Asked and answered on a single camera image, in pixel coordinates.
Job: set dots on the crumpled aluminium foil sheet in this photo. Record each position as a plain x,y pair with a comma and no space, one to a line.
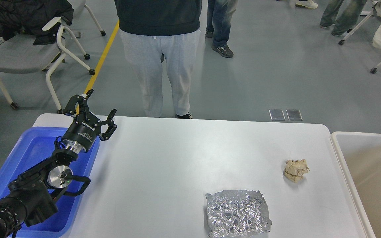
237,214

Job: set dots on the metal floor plate left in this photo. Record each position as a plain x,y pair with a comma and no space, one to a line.
277,115

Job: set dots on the person in blue jeans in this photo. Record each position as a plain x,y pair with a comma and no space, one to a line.
219,16

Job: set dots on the person in green trousers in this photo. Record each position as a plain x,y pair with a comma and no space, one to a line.
345,22

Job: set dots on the blue plastic bin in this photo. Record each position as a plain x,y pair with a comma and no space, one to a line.
35,145

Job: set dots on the person in grey sweatpants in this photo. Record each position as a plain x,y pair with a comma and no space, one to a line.
153,31

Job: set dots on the grey office chair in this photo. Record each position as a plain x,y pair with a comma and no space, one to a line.
18,55

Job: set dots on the black jacket on chair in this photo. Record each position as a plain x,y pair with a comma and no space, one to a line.
31,16

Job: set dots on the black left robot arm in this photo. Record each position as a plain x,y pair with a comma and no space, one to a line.
34,193

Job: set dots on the metal floor plate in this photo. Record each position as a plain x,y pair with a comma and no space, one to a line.
277,115
294,115

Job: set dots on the metal floor plate right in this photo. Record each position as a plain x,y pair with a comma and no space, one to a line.
294,115

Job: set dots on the beige plastic bin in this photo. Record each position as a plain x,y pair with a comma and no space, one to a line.
359,155

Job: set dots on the crumpled brown paper ball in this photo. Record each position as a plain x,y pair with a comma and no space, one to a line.
295,170

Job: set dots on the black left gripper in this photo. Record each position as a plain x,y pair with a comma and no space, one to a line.
83,130

